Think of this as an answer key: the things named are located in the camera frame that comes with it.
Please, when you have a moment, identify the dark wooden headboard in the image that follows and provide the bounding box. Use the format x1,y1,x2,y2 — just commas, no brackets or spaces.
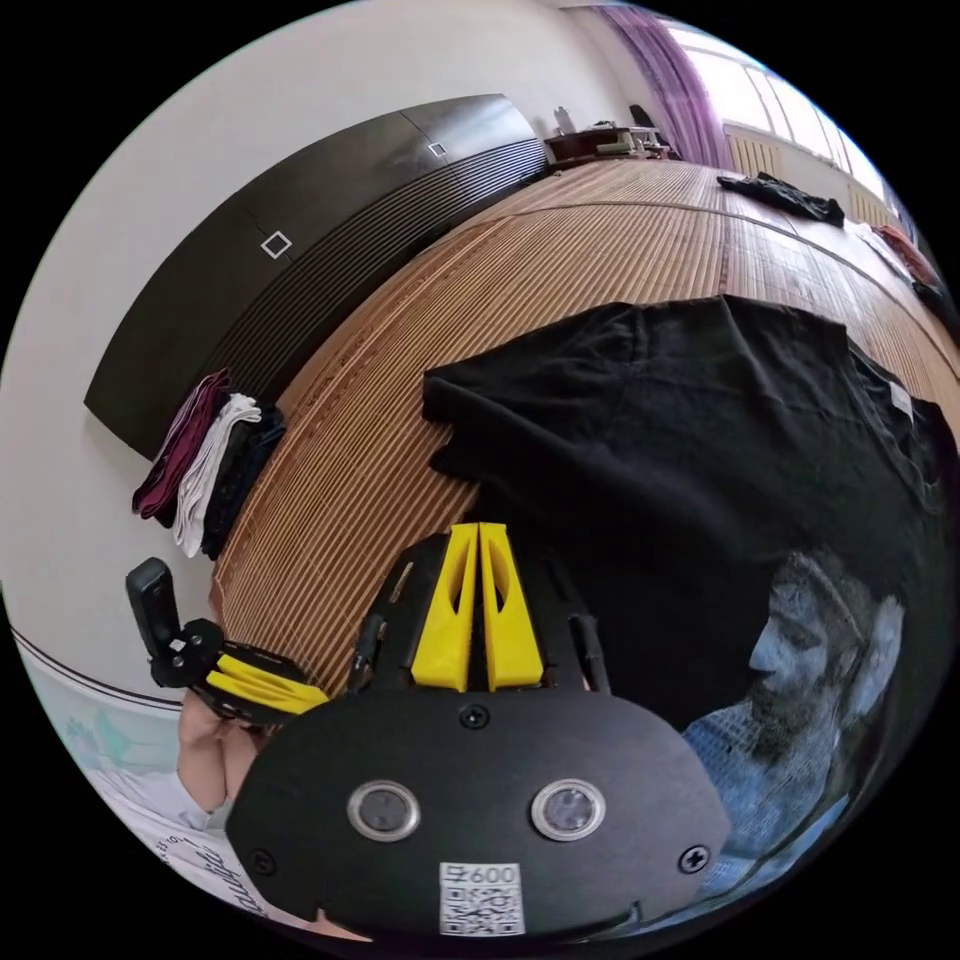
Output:
83,93,550,463

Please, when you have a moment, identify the window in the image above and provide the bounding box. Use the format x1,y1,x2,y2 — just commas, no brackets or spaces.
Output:
667,22,905,200

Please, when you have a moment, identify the purple curtain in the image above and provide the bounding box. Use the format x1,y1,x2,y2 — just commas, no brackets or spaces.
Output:
599,5,742,171

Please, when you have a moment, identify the pile of clothes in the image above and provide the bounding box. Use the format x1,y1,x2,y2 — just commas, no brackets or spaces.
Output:
132,367,289,561
854,221,948,303

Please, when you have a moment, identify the bed with woven mat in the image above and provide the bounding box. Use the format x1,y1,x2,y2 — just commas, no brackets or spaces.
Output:
212,157,958,703

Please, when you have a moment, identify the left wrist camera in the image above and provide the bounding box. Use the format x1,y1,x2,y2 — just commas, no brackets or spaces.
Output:
125,557,186,663

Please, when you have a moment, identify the dark wooden table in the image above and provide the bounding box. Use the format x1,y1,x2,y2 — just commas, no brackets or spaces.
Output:
542,104,681,171

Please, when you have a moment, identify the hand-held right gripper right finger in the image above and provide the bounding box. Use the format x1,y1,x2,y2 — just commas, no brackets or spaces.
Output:
479,521,544,692

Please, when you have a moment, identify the black t-shirt with blue print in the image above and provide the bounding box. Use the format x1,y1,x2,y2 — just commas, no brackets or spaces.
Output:
423,294,954,901

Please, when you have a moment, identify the dark crumpled garment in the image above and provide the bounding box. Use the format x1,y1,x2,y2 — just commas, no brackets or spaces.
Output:
716,170,848,229

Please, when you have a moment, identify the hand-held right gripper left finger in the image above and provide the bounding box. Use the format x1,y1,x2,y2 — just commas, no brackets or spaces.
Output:
410,523,480,692

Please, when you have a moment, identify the person's left hand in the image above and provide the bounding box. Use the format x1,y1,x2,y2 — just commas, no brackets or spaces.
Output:
178,693,262,816

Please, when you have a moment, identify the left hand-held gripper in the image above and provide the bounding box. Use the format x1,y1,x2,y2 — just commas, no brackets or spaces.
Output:
148,619,333,745

